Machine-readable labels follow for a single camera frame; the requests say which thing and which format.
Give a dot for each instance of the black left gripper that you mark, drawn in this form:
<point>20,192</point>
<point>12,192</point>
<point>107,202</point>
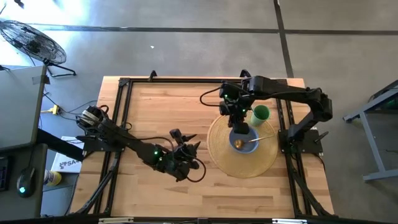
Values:
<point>185,155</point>

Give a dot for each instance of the black aluminium table frame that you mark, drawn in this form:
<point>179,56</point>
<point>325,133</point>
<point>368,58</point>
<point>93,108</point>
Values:
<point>186,80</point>

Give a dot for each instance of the black computer mouse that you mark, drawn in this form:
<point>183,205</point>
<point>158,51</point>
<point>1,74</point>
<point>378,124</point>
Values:
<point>26,180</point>

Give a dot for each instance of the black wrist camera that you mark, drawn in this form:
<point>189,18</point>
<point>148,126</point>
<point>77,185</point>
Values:
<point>224,109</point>
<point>176,134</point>

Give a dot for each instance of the black floor fan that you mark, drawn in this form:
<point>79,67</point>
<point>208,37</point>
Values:
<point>31,42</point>

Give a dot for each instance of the gold metal spoon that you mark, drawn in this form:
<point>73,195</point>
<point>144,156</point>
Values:
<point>238,143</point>

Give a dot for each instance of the blue bowl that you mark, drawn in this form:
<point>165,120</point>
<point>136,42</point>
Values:
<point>248,147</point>

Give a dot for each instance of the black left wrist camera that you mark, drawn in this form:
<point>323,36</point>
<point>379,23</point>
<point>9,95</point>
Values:
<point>176,134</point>

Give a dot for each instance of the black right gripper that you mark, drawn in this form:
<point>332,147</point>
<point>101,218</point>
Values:
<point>239,113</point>

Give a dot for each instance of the white printed cardboard box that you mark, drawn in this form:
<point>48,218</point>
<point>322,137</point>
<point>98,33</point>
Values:
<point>66,163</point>

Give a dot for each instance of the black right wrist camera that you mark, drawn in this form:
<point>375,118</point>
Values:
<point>224,109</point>

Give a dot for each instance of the dark grey desk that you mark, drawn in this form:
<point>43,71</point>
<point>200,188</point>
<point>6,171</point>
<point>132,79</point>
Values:
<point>12,205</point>

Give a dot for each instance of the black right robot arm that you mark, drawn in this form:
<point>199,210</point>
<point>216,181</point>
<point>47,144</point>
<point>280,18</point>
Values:
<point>286,91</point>

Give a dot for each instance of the yellow power plug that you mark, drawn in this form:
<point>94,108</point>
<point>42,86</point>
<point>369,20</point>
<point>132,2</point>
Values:
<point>55,109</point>

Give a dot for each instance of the green plastic cup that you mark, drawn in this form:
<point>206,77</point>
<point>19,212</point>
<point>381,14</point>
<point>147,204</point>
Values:
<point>260,113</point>

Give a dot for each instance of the black keyboard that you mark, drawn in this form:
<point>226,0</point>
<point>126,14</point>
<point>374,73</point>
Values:
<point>4,174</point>

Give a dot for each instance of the light grey desk top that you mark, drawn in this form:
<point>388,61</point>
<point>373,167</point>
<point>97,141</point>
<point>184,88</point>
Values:
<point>18,105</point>

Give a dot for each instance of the yellow and white cup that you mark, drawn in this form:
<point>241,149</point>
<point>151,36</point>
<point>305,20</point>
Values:
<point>54,179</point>

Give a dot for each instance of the round woven straw placemat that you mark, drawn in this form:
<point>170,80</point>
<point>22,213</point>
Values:
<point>236,165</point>

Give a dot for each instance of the workbench with blue-grey legs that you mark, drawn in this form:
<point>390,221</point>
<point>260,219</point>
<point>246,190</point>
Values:
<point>371,146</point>

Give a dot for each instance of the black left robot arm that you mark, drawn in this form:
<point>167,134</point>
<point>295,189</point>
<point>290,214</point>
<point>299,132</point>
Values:
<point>130,143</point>

